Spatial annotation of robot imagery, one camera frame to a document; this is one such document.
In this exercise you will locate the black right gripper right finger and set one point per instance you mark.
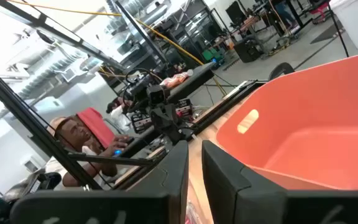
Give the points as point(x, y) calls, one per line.
point(259, 205)

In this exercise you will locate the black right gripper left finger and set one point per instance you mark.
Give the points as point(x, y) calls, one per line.
point(110, 207)

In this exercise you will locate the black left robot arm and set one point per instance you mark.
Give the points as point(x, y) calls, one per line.
point(135, 90)

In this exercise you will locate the black device with label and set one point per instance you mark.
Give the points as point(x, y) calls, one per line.
point(141, 123)
point(184, 108)

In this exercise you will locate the orange plastic bag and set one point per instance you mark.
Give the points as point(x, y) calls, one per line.
point(176, 79)

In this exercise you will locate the black side table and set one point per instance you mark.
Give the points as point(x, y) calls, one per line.
point(194, 82)

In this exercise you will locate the person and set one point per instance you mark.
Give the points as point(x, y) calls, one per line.
point(118, 113)
point(73, 133)

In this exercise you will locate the green box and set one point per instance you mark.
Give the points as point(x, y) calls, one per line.
point(212, 55)

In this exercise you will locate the black equipment case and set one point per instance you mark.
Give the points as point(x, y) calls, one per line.
point(247, 49)

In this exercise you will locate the orange plastic basket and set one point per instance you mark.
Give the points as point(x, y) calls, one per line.
point(315, 109)

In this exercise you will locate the black round chair back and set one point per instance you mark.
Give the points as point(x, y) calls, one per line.
point(281, 71)

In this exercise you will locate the dark floor mat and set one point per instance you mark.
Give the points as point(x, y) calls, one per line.
point(326, 32)

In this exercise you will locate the red cart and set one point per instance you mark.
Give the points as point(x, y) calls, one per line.
point(319, 11)

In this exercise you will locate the black stand pole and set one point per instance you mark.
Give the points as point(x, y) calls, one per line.
point(339, 34)

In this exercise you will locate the white plastic bin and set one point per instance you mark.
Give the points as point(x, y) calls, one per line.
point(357, 21)

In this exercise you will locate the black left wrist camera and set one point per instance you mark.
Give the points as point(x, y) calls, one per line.
point(157, 94)

